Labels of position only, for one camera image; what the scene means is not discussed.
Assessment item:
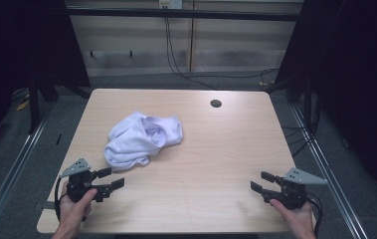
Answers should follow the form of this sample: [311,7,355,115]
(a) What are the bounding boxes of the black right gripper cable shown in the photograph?
[304,191,324,239]

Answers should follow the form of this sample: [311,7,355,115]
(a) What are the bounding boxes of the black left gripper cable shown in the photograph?
[54,176,64,222]

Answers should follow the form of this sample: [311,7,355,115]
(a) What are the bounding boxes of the white printed garment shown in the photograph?
[102,111,185,172]

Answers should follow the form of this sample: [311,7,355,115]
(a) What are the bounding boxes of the yellow floor object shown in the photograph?
[15,99,31,113]

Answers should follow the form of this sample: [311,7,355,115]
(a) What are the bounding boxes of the black wall cable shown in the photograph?
[163,15,281,92]

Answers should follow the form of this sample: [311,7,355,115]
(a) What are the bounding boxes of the person's left hand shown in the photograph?
[56,180,98,233]

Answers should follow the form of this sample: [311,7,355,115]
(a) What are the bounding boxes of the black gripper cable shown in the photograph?
[304,191,324,239]
[54,176,64,222]

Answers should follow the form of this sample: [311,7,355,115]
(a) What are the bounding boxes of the black curtain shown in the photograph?
[0,0,92,163]
[272,0,377,208]

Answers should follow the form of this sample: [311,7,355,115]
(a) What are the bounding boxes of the person's right hand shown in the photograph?
[269,198,314,234]

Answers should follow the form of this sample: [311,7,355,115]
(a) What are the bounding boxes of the metal floor rail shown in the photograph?
[289,105,370,239]
[0,101,56,239]

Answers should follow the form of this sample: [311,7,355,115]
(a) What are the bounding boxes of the black metal stand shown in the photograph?
[26,77,42,135]

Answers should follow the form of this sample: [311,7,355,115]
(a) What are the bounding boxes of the white wall power outlet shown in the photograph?
[158,0,184,10]

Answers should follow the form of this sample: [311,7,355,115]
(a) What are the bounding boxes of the black floor cables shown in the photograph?
[281,94,321,158]

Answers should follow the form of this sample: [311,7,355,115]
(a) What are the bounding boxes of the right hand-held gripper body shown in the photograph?
[261,166,329,211]

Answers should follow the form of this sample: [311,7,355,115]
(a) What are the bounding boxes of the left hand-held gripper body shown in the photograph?
[60,157,113,203]

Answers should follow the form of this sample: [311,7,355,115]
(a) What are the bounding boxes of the black horizontal frame bar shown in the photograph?
[66,7,302,23]

